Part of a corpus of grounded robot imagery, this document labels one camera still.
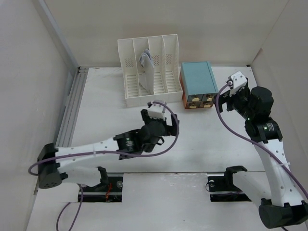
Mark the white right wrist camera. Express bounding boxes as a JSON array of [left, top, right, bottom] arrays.
[[227, 71, 248, 97]]

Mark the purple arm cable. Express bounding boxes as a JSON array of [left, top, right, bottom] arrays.
[[28, 101, 180, 231], [214, 81, 308, 231]]

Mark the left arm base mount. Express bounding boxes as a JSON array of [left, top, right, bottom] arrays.
[[82, 167, 124, 203]]

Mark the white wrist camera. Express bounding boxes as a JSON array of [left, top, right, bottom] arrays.
[[227, 71, 248, 97], [147, 101, 167, 121]]

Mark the white spiral bound manual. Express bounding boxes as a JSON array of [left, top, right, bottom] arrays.
[[139, 49, 154, 95]]

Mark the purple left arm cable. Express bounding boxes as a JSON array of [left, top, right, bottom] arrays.
[[28, 101, 180, 231]]

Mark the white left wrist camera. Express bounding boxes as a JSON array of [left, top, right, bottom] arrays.
[[147, 101, 167, 121]]

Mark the aluminium frame rail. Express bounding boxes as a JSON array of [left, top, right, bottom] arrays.
[[53, 66, 89, 147]]

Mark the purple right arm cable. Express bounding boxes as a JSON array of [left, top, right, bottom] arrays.
[[214, 81, 308, 231]]

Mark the white plastic file organizer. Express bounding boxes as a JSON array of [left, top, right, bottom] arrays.
[[118, 34, 183, 107]]

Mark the teal orange drawer box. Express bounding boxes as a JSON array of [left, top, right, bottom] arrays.
[[180, 61, 218, 109]]

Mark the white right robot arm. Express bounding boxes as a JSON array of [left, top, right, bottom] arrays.
[[215, 86, 308, 229]]

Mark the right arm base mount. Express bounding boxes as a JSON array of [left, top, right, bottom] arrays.
[[205, 166, 251, 202]]

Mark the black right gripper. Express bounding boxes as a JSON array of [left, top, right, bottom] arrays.
[[211, 85, 255, 120]]

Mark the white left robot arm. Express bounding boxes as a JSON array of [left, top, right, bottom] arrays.
[[37, 109, 179, 191]]

